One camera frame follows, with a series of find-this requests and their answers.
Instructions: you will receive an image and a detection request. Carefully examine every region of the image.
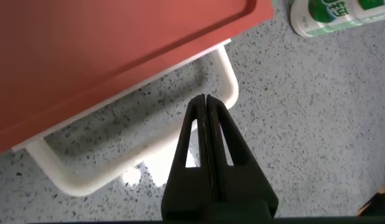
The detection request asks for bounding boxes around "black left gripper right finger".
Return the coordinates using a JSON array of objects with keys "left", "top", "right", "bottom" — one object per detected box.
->
[{"left": 206, "top": 94, "right": 279, "bottom": 219}]

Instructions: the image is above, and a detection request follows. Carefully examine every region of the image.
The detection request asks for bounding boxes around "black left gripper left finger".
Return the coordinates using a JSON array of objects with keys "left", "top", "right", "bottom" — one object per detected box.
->
[{"left": 160, "top": 94, "right": 216, "bottom": 220}]

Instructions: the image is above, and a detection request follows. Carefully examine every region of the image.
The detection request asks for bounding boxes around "red drawer box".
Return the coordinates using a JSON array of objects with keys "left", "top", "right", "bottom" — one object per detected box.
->
[{"left": 11, "top": 37, "right": 239, "bottom": 197}]

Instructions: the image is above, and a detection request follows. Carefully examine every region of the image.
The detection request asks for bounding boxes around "red drawer cabinet case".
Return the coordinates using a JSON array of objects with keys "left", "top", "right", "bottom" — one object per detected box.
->
[{"left": 0, "top": 0, "right": 276, "bottom": 156}]

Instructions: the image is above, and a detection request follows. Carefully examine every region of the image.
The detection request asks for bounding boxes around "white green yogurt bottle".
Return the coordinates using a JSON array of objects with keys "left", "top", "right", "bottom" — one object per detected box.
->
[{"left": 288, "top": 0, "right": 385, "bottom": 38}]

